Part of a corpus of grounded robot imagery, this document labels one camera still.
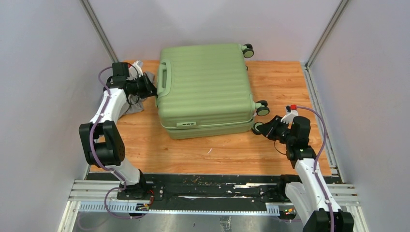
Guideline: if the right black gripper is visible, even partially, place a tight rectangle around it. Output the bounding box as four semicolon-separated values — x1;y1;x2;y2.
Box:
256;116;294;145

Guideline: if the green suitcase wheel front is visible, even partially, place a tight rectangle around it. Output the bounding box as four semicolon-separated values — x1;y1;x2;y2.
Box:
251;122;263;135

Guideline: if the green suitcase wheel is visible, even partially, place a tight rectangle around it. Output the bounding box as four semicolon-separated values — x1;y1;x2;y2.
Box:
241;43;254;58
251;122;263;135

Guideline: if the green suitcase wheel lid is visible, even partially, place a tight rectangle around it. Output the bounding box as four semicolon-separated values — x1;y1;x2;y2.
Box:
256;100;270;116

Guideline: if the green suitcase blue lining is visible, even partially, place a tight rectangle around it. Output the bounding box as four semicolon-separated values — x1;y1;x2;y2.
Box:
156;43;257;140

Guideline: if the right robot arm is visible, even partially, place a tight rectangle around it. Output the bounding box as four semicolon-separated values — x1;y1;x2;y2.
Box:
252;116;354;232

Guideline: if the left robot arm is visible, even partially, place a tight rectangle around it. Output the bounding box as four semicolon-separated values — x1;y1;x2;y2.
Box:
79;61;157;200

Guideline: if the crumpled grey-green cloth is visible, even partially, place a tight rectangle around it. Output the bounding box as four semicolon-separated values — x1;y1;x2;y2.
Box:
122;72;155;115

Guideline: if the green suitcase wheel rear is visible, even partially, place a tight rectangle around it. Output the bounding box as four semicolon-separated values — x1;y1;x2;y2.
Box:
241;43;254;58

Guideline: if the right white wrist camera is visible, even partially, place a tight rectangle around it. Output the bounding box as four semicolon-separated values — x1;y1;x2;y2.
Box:
280;104;298;124

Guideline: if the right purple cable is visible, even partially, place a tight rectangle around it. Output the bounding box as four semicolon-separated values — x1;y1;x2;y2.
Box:
281;105;337;232

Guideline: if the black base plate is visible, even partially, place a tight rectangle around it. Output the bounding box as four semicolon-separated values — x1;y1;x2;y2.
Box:
117;174;309;212

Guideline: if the aluminium frame rail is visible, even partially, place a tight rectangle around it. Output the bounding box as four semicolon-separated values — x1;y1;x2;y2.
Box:
58;179;369;232

